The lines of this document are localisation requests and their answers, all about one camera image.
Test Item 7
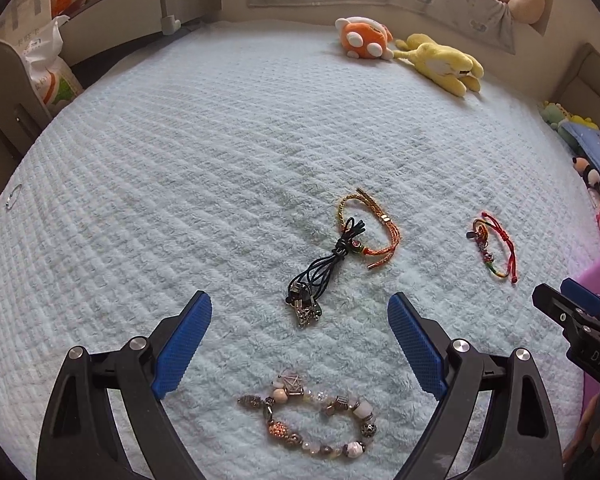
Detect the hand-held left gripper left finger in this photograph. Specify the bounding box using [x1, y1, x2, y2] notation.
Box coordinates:
[36, 290, 213, 480]

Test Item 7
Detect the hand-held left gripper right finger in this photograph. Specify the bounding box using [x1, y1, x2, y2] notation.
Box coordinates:
[387, 292, 566, 480]

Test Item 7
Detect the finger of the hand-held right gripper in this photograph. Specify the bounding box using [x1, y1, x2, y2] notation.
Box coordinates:
[560, 277, 600, 321]
[532, 283, 588, 341]

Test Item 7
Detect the pale beaded charm bracelet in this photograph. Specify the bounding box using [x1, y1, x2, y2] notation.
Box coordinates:
[237, 371, 379, 459]

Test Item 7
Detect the red string bracelet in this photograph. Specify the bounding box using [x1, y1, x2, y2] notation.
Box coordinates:
[465, 212, 520, 282]

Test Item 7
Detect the orange braided bracelet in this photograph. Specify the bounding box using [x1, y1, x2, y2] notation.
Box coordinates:
[336, 188, 402, 270]

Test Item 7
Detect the black cord necklace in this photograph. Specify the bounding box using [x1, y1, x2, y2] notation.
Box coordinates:
[282, 216, 367, 330]

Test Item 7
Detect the panda plush toy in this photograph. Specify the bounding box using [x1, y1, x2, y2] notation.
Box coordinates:
[571, 155, 600, 201]

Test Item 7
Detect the blue printed book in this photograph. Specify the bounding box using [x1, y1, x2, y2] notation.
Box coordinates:
[557, 122, 600, 191]

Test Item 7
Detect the green plush toy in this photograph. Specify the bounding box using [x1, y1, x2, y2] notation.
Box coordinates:
[537, 100, 598, 133]

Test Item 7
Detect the light blue bed blanket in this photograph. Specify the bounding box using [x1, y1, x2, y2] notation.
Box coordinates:
[0, 20, 600, 480]

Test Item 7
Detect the yellow plush toy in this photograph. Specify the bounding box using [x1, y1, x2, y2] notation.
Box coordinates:
[392, 32, 485, 98]

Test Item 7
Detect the white plastic bag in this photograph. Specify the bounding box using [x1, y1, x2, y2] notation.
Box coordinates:
[22, 15, 85, 108]

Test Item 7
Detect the orange plush toy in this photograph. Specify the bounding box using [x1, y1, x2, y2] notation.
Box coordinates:
[335, 16, 396, 61]

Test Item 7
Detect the beige chair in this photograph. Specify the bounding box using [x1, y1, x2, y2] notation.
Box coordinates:
[0, 37, 53, 161]

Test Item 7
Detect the grey shelf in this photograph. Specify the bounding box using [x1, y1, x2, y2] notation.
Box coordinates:
[52, 0, 221, 68]

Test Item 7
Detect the white taped box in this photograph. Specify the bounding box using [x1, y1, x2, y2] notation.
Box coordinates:
[0, 0, 53, 43]

